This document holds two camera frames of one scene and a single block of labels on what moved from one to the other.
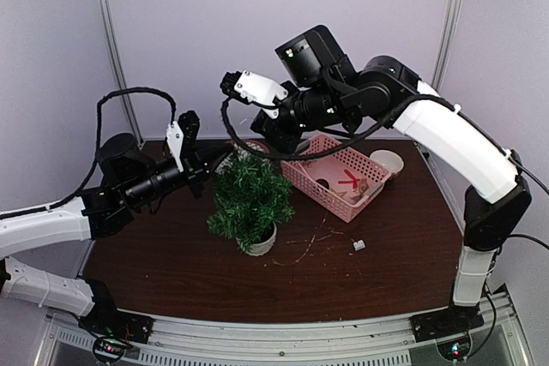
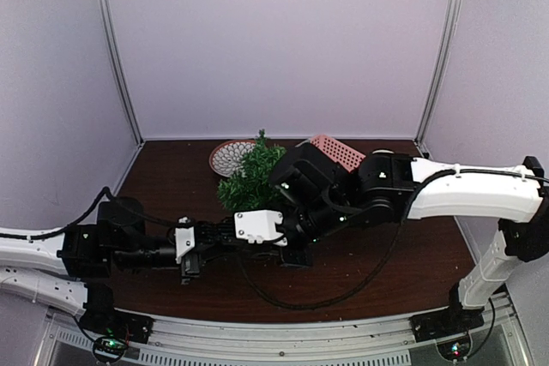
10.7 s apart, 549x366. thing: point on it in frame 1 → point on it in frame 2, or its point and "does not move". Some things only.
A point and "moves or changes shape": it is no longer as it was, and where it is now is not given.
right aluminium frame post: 450,20 does not move
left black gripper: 199,165 → 206,248
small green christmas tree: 250,197 moves or changes shape
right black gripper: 286,142 → 301,259
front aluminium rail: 66,340 does not move
